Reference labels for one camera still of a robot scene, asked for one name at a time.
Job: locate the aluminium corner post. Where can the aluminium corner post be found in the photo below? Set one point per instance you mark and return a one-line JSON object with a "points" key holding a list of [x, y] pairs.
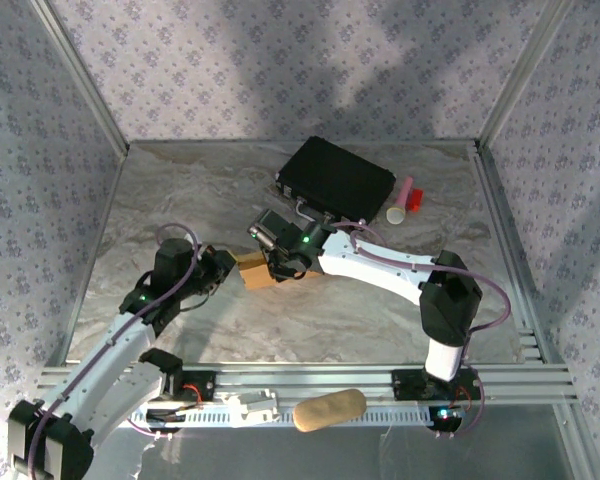
{"points": [[525, 70], [80, 75]]}

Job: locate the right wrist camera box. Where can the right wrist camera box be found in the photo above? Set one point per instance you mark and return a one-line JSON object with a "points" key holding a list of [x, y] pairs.
{"points": [[267, 227]]}

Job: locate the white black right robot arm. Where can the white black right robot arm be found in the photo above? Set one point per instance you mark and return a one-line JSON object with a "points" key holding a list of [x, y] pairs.
{"points": [[380, 270]]}

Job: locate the brown cardboard box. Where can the brown cardboard box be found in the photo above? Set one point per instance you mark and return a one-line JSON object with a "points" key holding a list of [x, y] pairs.
{"points": [[255, 275]]}

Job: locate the red rectangular block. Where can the red rectangular block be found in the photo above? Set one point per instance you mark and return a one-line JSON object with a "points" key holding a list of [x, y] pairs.
{"points": [[417, 199]]}

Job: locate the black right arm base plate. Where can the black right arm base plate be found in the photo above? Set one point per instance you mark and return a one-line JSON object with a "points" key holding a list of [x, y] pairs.
{"points": [[410, 385]]}

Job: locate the tan bread roll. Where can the tan bread roll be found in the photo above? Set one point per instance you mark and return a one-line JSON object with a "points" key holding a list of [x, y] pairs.
{"points": [[330, 410]]}

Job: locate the black hard case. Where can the black hard case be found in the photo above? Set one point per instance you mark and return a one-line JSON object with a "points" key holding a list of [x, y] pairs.
{"points": [[337, 175]]}

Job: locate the aluminium side rail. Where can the aluminium side rail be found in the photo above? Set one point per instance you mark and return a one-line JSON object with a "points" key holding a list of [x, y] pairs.
{"points": [[87, 255], [510, 260]]}

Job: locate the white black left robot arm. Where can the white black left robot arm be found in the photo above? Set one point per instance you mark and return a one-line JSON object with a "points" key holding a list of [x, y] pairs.
{"points": [[110, 350]]}

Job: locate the aluminium front rail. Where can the aluminium front rail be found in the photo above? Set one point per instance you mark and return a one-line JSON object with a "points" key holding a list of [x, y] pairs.
{"points": [[330, 380]]}

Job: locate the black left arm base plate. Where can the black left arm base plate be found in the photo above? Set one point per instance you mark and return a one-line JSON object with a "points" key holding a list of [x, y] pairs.
{"points": [[195, 387]]}

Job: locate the white plastic bracket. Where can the white plastic bracket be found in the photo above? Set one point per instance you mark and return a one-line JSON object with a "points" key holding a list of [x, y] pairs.
{"points": [[252, 405]]}

